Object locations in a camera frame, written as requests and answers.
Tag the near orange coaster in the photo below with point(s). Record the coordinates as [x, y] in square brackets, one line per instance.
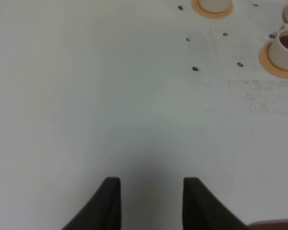
[269, 66]

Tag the orange coaster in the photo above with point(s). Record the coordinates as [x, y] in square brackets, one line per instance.
[269, 66]
[210, 15]

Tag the far orange coaster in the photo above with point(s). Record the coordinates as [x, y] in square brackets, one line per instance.
[210, 15]

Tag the white teacup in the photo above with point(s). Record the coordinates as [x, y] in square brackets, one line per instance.
[214, 6]
[278, 52]

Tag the near white teacup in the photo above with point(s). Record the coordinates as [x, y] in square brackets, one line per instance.
[278, 52]

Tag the far white teacup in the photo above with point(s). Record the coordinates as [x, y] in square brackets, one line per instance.
[214, 6]

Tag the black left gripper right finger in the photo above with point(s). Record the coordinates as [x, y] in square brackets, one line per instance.
[201, 210]

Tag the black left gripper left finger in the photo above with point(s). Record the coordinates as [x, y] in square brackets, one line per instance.
[102, 211]

